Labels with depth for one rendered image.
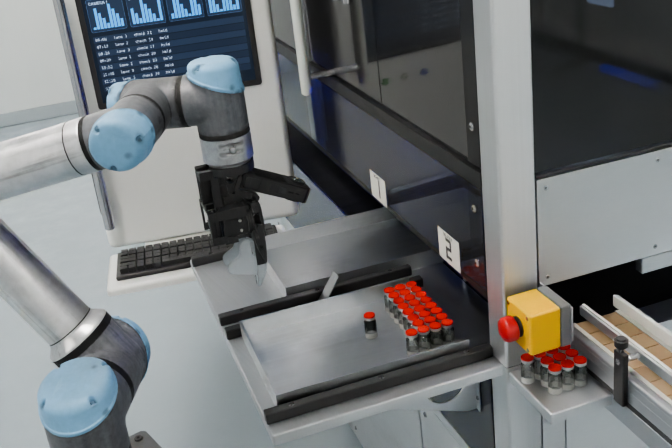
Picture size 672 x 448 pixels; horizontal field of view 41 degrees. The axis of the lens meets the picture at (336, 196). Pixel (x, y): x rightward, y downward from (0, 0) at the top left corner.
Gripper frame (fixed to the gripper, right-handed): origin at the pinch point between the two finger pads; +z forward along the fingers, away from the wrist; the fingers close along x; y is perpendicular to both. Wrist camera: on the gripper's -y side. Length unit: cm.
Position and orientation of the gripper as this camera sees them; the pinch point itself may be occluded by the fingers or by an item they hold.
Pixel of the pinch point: (262, 276)
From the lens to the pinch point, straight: 141.4
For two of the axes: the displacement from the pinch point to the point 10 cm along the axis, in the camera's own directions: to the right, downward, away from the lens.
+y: -9.4, 2.2, -2.7
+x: 3.3, 3.3, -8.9
